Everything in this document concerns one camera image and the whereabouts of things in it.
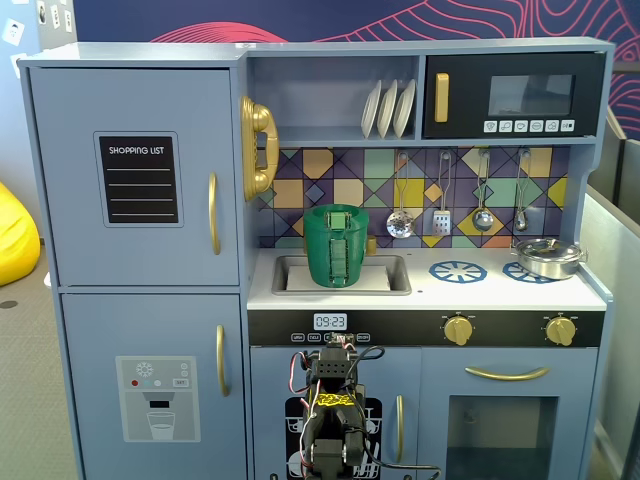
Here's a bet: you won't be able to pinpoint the gold oven door handle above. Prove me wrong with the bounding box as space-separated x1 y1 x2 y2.
464 365 551 383

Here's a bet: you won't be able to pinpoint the gold stove knob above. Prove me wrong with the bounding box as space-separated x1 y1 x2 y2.
443 314 474 347
544 315 577 348

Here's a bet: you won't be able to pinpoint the grey toy sink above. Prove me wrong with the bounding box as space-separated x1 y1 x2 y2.
271 253 413 297

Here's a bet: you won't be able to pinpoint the fridge door with ice dispenser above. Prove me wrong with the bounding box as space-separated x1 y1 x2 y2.
59 293 250 480

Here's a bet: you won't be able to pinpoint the small steel spoon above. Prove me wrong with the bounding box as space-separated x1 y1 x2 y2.
513 147 532 232

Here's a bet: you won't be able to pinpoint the fridge door with shopping list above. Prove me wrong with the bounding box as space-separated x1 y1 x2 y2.
28 67 242 288

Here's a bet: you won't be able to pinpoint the grey desk partition panel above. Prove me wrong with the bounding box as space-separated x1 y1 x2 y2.
582 179 640 471

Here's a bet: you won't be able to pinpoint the gold dishwasher door handle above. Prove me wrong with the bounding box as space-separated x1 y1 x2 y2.
394 394 406 464

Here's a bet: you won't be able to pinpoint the black desk cable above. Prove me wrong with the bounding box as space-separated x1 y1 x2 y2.
368 457 444 480

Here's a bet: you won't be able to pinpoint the steel slotted skimmer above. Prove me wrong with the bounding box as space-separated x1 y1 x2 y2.
385 151 417 240

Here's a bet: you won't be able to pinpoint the green plastic jug container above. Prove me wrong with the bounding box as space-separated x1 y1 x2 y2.
303 219 370 290

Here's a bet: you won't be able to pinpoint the blue dishwasher door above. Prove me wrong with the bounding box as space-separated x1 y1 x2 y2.
249 346 422 480

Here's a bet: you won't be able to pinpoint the gold microwave door handle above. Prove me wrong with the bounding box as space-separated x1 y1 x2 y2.
433 72 450 124

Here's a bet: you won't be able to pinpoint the thin black cable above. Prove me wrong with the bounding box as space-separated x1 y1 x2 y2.
349 343 387 385

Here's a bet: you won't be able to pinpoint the blue wooden toy kitchen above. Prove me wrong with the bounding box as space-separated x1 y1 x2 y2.
17 37 617 480

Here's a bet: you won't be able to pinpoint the white toy plate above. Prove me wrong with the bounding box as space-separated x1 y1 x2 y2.
377 78 400 140
360 79 384 140
392 78 417 139

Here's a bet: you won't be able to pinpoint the yellow bean bag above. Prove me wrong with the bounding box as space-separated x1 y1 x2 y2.
0 180 41 288

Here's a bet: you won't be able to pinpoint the red white servo wires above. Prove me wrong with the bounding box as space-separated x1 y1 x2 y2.
287 333 361 480

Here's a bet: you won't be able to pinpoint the blue oven door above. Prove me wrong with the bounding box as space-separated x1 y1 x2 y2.
420 347 599 480

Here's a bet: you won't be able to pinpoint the steel toy pot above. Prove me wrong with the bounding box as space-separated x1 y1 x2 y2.
510 247 587 281

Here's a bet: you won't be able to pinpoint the black toy microwave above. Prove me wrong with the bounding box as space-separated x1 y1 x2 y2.
422 51 607 140

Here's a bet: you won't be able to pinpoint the gold toy telephone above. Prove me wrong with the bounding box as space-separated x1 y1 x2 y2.
239 94 280 202

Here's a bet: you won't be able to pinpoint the steel toy ladle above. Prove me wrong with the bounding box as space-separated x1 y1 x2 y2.
472 148 495 233

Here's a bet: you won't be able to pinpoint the steel slotted spatula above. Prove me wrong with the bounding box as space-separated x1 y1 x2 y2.
432 151 454 237

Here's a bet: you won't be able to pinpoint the gold fridge door handle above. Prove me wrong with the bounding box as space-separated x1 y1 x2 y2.
215 324 232 399
207 172 222 256

